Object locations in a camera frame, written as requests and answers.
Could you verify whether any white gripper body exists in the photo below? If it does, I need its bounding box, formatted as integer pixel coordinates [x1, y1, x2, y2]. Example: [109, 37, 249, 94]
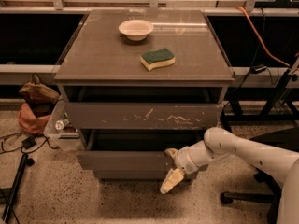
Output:
[175, 147, 200, 175]

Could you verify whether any grey drawer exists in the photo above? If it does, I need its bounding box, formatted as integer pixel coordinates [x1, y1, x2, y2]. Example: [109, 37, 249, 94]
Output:
[65, 103, 222, 130]
[77, 130, 204, 173]
[93, 171, 167, 180]

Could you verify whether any black floor cable box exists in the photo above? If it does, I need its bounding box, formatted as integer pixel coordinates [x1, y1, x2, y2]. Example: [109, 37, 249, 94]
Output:
[22, 136, 36, 149]

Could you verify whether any black office chair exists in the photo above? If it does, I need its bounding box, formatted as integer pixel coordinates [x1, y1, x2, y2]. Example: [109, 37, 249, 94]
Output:
[220, 128, 299, 224]

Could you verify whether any orange cloth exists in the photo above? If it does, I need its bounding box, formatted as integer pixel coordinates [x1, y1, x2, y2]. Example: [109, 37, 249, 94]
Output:
[18, 103, 50, 134]

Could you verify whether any white bowl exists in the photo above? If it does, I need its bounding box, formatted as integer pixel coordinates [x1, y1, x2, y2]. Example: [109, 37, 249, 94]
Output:
[119, 20, 154, 41]

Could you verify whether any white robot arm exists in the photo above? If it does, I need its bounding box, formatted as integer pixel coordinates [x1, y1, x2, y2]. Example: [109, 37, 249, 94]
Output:
[160, 127, 299, 224]

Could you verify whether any grey bottom drawer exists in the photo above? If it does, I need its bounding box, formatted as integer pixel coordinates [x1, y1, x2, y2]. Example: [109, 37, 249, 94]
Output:
[93, 171, 167, 180]

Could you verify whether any black power adapter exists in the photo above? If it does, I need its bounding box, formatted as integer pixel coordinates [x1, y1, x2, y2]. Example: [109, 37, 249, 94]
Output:
[250, 64, 267, 74]

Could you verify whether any orange cable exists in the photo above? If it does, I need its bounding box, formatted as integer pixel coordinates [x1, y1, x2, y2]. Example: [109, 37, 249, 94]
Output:
[235, 5, 292, 68]

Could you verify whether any grey top drawer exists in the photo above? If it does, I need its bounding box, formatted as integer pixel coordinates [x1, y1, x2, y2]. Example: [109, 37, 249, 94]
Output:
[65, 103, 222, 130]

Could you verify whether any green yellow sponge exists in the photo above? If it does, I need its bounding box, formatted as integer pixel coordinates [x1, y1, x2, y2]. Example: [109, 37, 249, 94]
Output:
[140, 48, 176, 71]

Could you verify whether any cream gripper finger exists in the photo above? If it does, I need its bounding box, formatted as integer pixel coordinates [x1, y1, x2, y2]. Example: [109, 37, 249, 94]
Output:
[164, 148, 178, 159]
[160, 168, 184, 194]

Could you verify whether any black stand on floor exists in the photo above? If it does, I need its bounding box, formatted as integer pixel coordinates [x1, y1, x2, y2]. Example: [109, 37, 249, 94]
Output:
[1, 154, 35, 224]

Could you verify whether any black metal table frame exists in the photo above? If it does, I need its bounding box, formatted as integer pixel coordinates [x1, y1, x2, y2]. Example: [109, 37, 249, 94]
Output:
[221, 58, 299, 131]

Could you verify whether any grey drawer cabinet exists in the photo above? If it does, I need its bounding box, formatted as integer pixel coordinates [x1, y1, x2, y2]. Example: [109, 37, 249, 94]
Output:
[53, 8, 235, 185]

